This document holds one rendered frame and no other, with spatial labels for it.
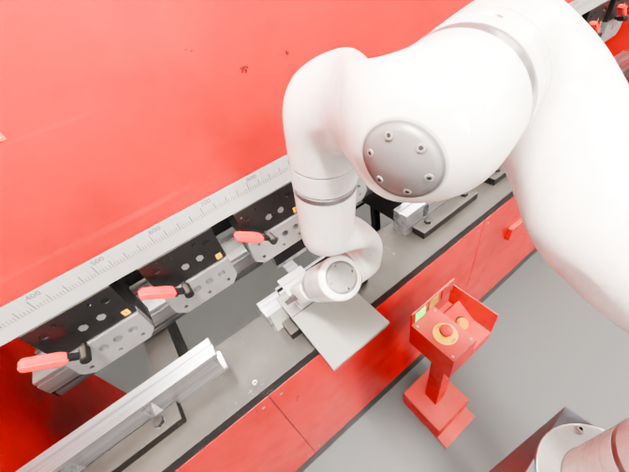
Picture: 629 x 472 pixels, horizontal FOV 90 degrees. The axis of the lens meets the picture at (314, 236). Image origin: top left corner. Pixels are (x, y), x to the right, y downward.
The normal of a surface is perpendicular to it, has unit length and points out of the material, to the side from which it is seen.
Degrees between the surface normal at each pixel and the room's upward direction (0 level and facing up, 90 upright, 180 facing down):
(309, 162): 93
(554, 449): 0
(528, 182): 76
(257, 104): 90
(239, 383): 0
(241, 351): 0
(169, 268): 90
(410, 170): 95
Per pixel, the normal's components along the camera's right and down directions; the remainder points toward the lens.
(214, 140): 0.58, 0.49
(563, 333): -0.18, -0.69
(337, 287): 0.22, -0.19
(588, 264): -0.75, 0.54
